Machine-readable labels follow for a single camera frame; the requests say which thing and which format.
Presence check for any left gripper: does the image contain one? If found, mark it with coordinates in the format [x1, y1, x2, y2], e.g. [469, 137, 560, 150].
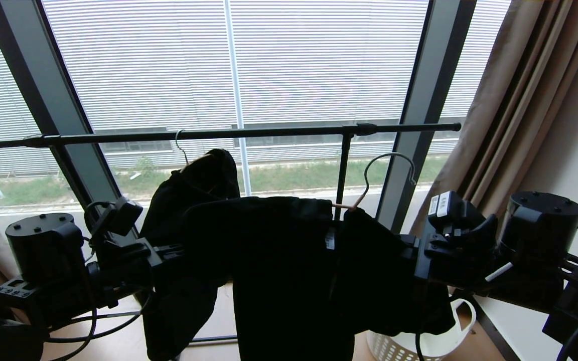
[99, 238, 185, 281]

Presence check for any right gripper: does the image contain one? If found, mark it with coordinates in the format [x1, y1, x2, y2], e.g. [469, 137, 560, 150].
[413, 216, 500, 287]

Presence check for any black garment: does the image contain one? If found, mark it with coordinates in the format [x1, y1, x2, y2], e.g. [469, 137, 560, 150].
[138, 148, 242, 361]
[181, 195, 456, 361]

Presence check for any pink clothes hanger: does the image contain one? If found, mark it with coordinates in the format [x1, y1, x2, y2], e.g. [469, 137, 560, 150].
[331, 151, 417, 213]
[175, 129, 215, 174]

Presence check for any white laundry basket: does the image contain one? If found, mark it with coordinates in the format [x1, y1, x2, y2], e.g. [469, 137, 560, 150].
[366, 298, 477, 361]

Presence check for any black clothes rack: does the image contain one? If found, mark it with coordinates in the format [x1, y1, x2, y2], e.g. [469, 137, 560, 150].
[0, 122, 463, 347]

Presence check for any window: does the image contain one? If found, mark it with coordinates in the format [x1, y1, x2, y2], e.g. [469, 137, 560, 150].
[0, 0, 513, 281]

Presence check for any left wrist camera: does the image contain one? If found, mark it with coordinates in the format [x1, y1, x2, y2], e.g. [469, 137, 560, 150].
[88, 196, 145, 240]

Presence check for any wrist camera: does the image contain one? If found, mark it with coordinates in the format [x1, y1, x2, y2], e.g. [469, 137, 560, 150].
[88, 196, 145, 240]
[426, 190, 486, 235]

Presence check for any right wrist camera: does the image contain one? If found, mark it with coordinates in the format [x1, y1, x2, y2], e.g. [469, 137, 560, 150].
[426, 190, 486, 235]

